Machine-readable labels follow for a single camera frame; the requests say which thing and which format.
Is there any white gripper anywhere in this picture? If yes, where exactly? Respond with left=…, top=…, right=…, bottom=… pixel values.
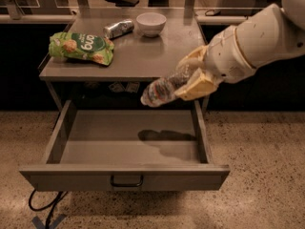
left=174, top=26, right=256, bottom=101

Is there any clear plastic water bottle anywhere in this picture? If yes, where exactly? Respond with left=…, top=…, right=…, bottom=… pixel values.
left=140, top=64, right=198, bottom=108

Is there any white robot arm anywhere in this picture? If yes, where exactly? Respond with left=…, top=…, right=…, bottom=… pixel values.
left=174, top=0, right=305, bottom=100

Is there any grey metal counter table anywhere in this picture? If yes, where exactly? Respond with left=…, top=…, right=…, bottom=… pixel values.
left=37, top=7, right=220, bottom=115

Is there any open grey drawer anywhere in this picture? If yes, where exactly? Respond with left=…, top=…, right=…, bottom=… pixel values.
left=19, top=100, right=230, bottom=191

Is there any white paper label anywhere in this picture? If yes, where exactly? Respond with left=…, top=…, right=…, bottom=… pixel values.
left=108, top=82, right=125, bottom=93
left=125, top=82, right=140, bottom=93

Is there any white ceramic bowl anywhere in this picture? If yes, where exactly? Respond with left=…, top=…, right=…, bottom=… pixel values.
left=136, top=12, right=167, bottom=37

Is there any silver drink can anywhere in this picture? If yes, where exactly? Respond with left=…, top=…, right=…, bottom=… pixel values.
left=103, top=19, right=134, bottom=39

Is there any black chair seat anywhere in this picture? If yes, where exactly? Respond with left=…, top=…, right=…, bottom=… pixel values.
left=105, top=0, right=139, bottom=7

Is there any green chip bag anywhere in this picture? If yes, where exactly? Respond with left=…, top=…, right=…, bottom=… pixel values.
left=49, top=32, right=114, bottom=66

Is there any blue floor tape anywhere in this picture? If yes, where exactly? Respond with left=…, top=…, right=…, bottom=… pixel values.
left=31, top=214, right=67, bottom=229

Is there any black drawer handle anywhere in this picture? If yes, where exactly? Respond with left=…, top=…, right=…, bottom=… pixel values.
left=110, top=176, right=144, bottom=188

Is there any black floor cable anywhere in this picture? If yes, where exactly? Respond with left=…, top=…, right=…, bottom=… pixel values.
left=28, top=189, right=69, bottom=229

